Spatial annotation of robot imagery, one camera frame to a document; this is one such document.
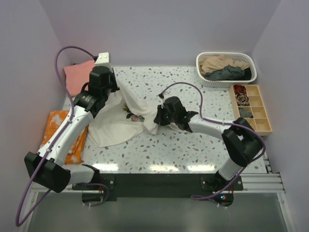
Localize white floral print t-shirt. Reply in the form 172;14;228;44
87;79;179;148

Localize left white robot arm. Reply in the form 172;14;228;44
24;65;119;193

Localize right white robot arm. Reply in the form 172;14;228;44
154;97;266;192

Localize folded pink t-shirt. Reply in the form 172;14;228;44
64;60;95;97

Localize beige garment in basket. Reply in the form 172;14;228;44
198;55;250;75

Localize white plastic laundry basket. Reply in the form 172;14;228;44
196;52;257;87

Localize folded orange tie-dye t-shirt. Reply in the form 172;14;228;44
40;110;89;164

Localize dark grey garment in basket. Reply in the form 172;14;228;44
204;65;252;81

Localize red black patterned socks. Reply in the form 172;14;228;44
233;85;247;95

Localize dark grey socks in tray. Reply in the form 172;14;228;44
239;108;253;118

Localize black white patterned socks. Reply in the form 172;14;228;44
236;94;250;106

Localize wooden compartment organizer tray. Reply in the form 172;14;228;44
229;85;272;136

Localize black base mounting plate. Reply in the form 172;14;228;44
71;173;244;203

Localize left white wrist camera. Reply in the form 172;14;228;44
95;52;112;70

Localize aluminium rail frame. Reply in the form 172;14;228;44
20;161;289;232

